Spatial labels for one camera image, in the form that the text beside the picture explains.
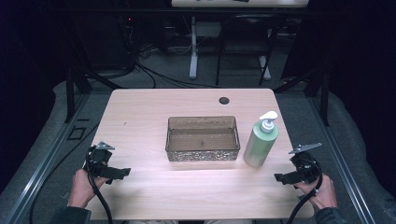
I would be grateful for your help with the black metal stand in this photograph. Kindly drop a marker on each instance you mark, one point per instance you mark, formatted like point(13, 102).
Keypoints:
point(324, 96)
point(70, 93)

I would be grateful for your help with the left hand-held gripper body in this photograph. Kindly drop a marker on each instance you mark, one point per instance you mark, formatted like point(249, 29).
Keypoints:
point(99, 157)

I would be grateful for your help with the green pump soap bottle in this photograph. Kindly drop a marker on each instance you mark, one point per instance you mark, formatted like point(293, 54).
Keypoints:
point(261, 143)

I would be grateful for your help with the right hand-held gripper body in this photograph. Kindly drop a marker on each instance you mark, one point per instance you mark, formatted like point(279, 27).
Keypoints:
point(305, 165)

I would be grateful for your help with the person's right hand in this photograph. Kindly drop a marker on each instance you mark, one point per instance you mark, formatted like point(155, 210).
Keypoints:
point(322, 194)

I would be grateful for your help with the person's left hand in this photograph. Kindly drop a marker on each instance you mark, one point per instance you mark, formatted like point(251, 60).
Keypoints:
point(81, 188)

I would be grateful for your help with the clear brown plastic bin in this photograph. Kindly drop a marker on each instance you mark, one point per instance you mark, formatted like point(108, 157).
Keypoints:
point(202, 140)

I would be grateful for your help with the black chair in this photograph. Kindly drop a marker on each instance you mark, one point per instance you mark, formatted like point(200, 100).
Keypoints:
point(246, 23)

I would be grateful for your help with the white desk leg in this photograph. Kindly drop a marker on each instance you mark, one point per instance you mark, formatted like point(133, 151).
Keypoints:
point(193, 53)

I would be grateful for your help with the metal floor rail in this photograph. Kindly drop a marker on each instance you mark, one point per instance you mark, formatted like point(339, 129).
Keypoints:
point(40, 168)
point(342, 161)

